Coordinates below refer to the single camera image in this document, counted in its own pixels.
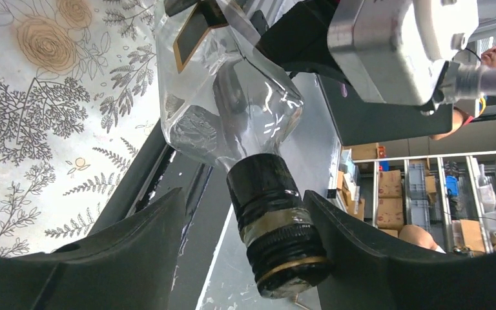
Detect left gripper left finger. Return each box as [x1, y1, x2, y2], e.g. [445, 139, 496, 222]
[0, 188, 185, 309]

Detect clear bottle black gold cap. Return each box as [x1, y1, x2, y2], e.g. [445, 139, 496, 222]
[154, 1, 331, 299]

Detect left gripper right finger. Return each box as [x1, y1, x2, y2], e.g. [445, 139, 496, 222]
[304, 191, 496, 309]

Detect metal storage shelf with boxes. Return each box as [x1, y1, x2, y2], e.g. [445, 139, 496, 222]
[328, 143, 496, 254]

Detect floral table mat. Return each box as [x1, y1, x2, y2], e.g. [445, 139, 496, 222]
[0, 0, 160, 258]

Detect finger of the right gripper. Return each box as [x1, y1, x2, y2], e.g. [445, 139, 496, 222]
[318, 76, 453, 146]

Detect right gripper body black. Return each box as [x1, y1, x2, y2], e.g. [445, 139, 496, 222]
[256, 0, 349, 83]

